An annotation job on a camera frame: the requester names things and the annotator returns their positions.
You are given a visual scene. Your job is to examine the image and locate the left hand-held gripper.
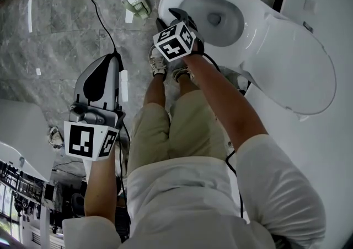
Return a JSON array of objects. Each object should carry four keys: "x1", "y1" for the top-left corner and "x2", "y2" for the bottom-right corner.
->
[{"x1": 63, "y1": 53, "x2": 127, "y2": 162}]

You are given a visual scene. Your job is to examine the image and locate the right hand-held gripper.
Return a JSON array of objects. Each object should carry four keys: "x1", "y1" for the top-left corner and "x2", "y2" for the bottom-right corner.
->
[{"x1": 153, "y1": 7, "x2": 206, "y2": 63}]

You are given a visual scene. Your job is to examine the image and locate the person's left forearm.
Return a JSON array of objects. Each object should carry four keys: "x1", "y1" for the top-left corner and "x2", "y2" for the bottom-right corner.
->
[{"x1": 83, "y1": 154, "x2": 119, "y2": 224}]

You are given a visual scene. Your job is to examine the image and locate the person's right forearm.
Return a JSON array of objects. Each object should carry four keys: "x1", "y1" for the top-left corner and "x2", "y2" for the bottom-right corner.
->
[{"x1": 181, "y1": 53, "x2": 269, "y2": 151}]

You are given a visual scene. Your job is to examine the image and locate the person's left shoe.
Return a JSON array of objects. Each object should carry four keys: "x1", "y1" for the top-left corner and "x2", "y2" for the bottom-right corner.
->
[{"x1": 148, "y1": 45, "x2": 169, "y2": 77}]

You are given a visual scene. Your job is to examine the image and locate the person's shoe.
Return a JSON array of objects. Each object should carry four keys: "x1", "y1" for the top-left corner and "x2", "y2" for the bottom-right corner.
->
[
  {"x1": 171, "y1": 66, "x2": 194, "y2": 83},
  {"x1": 148, "y1": 45, "x2": 169, "y2": 77}
]

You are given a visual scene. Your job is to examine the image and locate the person's right shoe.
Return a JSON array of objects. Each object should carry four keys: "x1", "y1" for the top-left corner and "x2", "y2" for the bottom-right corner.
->
[{"x1": 171, "y1": 66, "x2": 194, "y2": 83}]

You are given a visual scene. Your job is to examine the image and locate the person's left leg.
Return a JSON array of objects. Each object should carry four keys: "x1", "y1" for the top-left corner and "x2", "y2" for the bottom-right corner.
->
[{"x1": 143, "y1": 73, "x2": 167, "y2": 109}]

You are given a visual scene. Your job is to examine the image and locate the person's leg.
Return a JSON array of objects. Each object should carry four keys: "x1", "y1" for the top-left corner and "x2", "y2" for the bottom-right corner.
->
[
  {"x1": 177, "y1": 73, "x2": 201, "y2": 96},
  {"x1": 143, "y1": 73, "x2": 167, "y2": 109}
]

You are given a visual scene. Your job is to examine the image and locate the white slipper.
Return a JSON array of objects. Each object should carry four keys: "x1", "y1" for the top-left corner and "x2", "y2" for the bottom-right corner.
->
[{"x1": 47, "y1": 126, "x2": 66, "y2": 150}]

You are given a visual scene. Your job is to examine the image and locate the person's right leg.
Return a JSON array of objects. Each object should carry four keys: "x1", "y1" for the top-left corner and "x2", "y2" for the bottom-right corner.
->
[{"x1": 177, "y1": 73, "x2": 201, "y2": 96}]

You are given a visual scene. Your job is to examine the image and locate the white bathtub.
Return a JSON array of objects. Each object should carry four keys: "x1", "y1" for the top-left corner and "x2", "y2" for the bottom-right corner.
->
[{"x1": 0, "y1": 98, "x2": 58, "y2": 183}]

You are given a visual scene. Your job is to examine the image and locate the person's beige shorts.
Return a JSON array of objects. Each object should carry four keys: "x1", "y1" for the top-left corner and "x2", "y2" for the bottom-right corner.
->
[{"x1": 127, "y1": 89, "x2": 230, "y2": 180}]

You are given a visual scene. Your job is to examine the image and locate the person's white shirt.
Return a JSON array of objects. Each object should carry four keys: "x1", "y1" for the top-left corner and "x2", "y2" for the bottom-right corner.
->
[{"x1": 62, "y1": 133, "x2": 328, "y2": 249}]

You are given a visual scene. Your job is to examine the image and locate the black floor cable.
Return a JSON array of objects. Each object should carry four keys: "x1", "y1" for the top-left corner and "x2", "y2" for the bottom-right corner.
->
[{"x1": 71, "y1": 0, "x2": 125, "y2": 72}]

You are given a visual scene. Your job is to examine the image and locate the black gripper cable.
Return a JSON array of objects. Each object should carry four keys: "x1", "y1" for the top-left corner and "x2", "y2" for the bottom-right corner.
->
[{"x1": 202, "y1": 52, "x2": 245, "y2": 219}]

